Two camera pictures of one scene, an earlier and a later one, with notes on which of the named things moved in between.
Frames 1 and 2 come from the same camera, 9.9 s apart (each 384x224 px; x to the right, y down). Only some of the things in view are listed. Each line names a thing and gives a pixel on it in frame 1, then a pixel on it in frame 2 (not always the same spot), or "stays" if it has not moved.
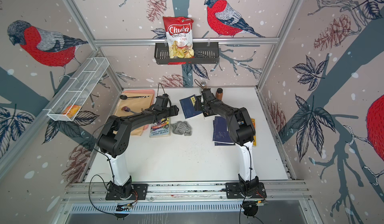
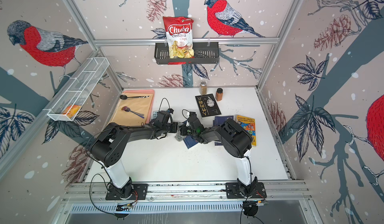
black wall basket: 204,53 stays
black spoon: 124,97 stays
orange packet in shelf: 71,111 stays
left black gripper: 175,110 to 175,124
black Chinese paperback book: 198,107 stays
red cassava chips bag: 179,31 stays
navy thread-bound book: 188,105 to 189,141
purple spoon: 127,109 stays
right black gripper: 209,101 to 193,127
